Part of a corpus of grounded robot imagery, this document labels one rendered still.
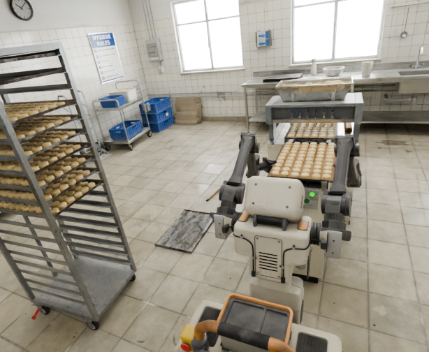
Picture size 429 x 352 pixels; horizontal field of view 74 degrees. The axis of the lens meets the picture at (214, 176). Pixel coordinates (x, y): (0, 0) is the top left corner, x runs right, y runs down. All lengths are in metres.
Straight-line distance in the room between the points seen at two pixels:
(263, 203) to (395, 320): 1.49
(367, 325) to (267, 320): 1.27
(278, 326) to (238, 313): 0.14
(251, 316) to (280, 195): 0.42
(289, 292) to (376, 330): 1.04
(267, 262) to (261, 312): 0.18
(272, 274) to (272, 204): 0.27
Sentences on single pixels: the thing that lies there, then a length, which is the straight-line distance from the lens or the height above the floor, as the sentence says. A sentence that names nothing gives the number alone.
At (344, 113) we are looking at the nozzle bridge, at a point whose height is 1.08.
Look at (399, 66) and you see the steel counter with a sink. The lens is 5.61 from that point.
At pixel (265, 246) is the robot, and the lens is 1.10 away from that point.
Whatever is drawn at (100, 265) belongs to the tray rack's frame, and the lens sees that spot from 2.69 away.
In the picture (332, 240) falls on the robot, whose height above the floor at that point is 1.06.
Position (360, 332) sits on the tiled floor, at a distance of 2.23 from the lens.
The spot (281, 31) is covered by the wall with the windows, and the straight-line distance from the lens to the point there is 5.71.
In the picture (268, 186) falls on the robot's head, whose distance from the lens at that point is 1.08.
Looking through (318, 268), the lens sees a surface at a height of 0.18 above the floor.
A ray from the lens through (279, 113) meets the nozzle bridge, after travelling 2.53.
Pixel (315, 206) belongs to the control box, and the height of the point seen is 0.73.
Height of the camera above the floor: 1.78
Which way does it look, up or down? 27 degrees down
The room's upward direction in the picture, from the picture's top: 8 degrees counter-clockwise
